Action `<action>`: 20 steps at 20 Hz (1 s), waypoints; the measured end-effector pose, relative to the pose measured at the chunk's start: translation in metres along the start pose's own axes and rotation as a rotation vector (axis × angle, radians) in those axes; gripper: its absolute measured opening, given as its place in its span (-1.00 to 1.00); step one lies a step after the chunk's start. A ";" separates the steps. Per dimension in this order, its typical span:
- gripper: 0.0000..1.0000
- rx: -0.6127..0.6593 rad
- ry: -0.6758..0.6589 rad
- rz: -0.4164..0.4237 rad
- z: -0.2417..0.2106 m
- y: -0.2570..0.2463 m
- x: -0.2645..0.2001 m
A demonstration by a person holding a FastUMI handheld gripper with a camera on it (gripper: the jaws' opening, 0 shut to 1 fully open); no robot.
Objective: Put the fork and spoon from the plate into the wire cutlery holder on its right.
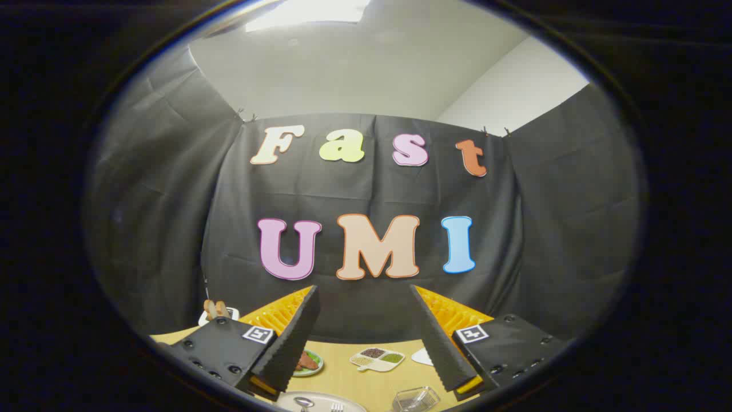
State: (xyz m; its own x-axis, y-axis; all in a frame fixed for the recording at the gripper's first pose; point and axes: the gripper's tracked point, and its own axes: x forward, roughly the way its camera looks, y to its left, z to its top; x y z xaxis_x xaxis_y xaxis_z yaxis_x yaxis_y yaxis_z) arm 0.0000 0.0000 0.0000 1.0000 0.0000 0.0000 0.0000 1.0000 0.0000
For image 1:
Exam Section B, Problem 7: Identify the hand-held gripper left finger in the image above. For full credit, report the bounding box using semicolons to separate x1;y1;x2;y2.
154;285;322;401

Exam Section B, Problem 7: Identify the pale green oval plate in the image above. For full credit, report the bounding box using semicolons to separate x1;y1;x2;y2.
292;349;324;377

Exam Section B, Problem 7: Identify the metal perforated basket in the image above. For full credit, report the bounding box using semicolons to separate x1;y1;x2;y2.
393;386;441;412

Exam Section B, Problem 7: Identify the white divided dish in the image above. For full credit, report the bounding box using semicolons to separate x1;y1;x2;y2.
349;347;405;373

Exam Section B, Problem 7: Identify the cream toaster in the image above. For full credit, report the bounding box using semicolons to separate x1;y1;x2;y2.
198;306;240;327

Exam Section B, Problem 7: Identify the white round plate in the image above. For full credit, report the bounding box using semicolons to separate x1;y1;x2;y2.
274;391;367;412

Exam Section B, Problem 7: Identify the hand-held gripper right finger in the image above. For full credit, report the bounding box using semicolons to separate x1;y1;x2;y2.
409;284;570;401

